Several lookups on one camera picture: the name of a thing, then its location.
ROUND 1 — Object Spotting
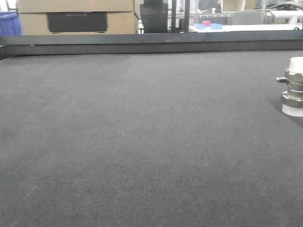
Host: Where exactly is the metal valve with white caps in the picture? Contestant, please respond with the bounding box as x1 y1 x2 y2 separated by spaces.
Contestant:
276 57 303 117

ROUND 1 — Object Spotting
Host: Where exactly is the black conveyor belt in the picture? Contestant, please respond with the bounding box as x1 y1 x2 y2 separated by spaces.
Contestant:
0 51 303 227

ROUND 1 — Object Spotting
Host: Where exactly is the black bin behind conveyor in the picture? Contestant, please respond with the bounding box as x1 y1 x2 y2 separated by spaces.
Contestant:
140 0 168 34

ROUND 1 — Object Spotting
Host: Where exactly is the cardboard box with black print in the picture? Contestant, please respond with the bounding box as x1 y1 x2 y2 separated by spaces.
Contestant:
17 0 140 35

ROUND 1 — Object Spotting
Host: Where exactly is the blue tray on white table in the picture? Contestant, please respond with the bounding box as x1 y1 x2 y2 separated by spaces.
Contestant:
195 23 223 30

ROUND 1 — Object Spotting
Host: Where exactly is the white table in background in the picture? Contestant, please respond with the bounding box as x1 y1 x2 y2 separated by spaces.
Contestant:
189 24 303 33

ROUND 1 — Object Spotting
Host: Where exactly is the blue crate far left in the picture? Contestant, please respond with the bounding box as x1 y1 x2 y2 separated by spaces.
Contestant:
0 11 22 36

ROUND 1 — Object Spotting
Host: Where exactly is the black conveyor side rail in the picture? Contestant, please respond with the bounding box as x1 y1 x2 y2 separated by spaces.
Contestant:
0 30 303 59

